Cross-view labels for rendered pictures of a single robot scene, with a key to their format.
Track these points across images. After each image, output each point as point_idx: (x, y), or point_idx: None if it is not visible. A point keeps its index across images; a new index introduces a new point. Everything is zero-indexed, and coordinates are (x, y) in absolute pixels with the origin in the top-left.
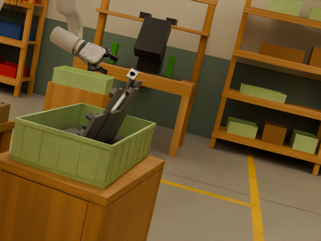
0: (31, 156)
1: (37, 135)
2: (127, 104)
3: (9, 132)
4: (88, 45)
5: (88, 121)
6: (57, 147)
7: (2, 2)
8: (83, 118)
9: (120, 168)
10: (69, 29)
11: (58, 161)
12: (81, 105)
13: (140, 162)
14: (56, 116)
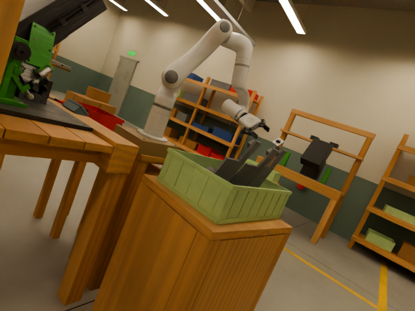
0: (171, 181)
1: (180, 164)
2: (265, 163)
3: None
4: (248, 115)
5: None
6: (190, 177)
7: (190, 70)
8: None
9: (241, 213)
10: (239, 104)
11: (188, 190)
12: None
13: (267, 220)
14: (209, 163)
